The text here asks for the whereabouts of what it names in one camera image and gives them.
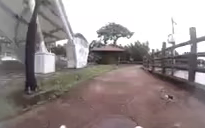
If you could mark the shelter with red roof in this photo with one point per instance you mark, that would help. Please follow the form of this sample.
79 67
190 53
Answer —
107 53

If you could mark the red paved path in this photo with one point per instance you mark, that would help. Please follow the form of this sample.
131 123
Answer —
123 96

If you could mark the robot's own part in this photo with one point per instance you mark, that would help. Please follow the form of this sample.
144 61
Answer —
138 127
62 126

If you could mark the green bushes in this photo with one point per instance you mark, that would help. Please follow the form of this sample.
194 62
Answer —
136 50

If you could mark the large spreading tree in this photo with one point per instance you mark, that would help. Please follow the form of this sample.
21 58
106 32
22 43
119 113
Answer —
113 31

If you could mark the white concrete block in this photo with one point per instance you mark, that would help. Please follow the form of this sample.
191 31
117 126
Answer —
45 62

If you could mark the wooden rail fence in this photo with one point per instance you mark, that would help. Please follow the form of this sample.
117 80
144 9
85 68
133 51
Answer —
192 53

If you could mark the pole with sign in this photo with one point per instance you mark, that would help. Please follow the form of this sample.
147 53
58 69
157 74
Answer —
172 33

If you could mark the dark tree trunk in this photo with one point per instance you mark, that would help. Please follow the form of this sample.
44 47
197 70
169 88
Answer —
30 50

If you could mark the concrete bridge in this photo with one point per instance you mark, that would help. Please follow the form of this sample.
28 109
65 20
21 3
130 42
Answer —
10 20

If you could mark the grass strip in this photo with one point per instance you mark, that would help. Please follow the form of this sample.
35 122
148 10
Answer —
70 78

